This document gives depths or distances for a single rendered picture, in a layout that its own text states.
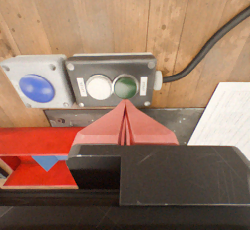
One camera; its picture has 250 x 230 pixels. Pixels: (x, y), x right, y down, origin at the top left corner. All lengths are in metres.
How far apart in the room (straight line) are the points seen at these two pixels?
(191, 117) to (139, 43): 0.16
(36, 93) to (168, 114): 0.20
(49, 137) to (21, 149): 0.04
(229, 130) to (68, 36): 0.32
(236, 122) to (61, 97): 0.31
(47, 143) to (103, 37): 0.19
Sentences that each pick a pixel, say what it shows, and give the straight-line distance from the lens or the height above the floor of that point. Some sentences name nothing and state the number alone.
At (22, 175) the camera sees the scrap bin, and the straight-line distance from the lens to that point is 0.40.
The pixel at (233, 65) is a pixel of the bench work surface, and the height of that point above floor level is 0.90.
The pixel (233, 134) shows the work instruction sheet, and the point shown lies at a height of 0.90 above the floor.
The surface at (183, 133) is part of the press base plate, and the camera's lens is 0.29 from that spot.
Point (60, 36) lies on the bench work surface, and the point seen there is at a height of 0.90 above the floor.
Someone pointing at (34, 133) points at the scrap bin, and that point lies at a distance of 0.29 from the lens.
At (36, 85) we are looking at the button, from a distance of 0.19.
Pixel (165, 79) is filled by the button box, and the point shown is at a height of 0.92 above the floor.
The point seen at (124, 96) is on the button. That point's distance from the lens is 0.16.
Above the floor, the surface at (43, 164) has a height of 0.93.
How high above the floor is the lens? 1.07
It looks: 54 degrees down
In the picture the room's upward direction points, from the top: 180 degrees counter-clockwise
